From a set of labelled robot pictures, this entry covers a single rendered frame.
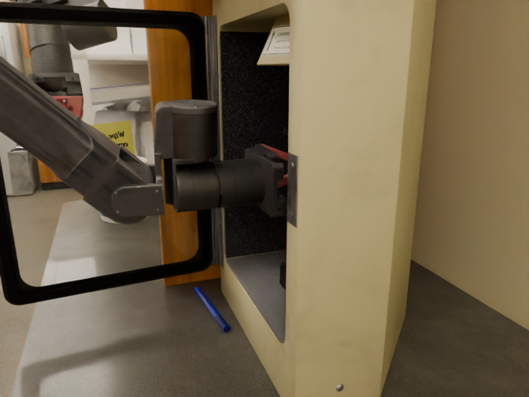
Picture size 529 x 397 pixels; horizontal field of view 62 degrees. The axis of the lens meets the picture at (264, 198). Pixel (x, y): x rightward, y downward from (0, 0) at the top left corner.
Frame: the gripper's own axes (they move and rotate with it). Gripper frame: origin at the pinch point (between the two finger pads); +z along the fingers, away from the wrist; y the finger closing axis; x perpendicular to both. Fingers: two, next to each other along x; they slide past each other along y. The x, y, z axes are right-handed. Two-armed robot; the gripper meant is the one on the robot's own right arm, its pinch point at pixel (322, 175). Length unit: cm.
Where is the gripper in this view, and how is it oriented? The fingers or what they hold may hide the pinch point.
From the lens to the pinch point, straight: 59.0
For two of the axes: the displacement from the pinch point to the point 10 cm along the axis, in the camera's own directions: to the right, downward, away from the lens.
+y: -3.6, -2.8, 8.9
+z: 9.3, -1.0, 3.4
